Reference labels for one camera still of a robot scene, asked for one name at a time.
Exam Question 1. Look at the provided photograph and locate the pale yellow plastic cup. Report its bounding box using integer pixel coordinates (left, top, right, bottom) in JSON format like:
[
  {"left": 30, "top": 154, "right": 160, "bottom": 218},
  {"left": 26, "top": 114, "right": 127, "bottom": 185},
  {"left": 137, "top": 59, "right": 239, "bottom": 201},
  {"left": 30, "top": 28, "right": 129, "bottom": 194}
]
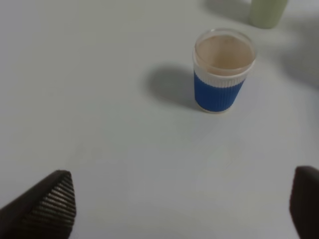
[{"left": 249, "top": 0, "right": 288, "bottom": 29}]

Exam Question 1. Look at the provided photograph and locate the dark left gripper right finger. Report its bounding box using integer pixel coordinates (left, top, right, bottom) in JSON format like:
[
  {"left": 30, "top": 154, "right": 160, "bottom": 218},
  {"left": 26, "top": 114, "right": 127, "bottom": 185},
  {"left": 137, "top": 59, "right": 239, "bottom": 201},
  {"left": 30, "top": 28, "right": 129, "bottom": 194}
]
[{"left": 289, "top": 166, "right": 319, "bottom": 239}]

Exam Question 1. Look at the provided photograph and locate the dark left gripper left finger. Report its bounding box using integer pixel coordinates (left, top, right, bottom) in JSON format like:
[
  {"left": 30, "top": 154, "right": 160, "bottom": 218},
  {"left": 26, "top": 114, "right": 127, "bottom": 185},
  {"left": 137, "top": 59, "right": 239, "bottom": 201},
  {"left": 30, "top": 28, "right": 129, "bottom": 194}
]
[{"left": 0, "top": 170, "right": 76, "bottom": 239}]

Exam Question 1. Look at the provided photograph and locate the blue cup with clear lid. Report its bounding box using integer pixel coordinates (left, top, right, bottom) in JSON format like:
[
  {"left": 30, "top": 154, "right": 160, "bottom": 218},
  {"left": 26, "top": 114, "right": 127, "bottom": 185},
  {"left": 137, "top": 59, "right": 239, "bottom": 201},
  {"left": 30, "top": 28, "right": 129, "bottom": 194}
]
[{"left": 192, "top": 28, "right": 256, "bottom": 114}]

